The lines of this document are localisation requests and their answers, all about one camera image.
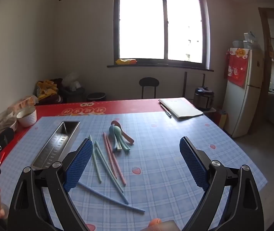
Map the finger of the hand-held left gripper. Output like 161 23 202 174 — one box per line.
0 127 15 150

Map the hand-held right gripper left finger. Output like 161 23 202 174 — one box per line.
7 138 94 231

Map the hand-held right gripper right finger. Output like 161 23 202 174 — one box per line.
179 136 265 231

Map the stainless steel utensil tray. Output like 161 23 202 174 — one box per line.
31 121 81 174

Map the blue chopstick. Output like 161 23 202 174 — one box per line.
78 182 145 213
98 147 129 204

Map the beige spoon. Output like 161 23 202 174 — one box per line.
114 130 123 152

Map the blue spoon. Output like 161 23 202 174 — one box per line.
109 124 118 152

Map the green spoon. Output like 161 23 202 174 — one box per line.
112 125 131 152

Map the pink spoon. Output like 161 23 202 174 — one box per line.
110 120 135 144

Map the clear plastic-wrapped bowl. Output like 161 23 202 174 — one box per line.
0 111 18 135

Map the white textured bowl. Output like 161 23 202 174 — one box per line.
16 106 37 127

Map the blue plaid table mat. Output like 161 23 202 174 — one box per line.
0 112 268 231

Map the orange bread packet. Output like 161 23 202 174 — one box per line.
8 96 39 113

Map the orange cardboard box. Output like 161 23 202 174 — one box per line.
217 111 228 128

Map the white notebook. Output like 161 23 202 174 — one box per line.
159 98 203 120

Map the grey pen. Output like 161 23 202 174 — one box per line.
160 103 172 118

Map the pile of clothes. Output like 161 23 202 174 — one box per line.
35 78 64 104

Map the black pressure cooker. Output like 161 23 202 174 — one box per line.
193 86 215 111

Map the red printed tablecloth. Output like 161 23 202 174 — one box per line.
0 98 196 166

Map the white refrigerator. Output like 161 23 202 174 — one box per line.
222 49 265 138

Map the white plastic bag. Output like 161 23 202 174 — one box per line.
62 72 82 92

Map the black round stool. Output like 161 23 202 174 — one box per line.
139 77 160 99

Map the red printed fridge cloth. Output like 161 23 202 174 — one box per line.
224 48 250 88

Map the yellow packet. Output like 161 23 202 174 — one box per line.
116 58 137 65

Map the dark framed window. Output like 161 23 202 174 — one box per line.
107 0 214 72

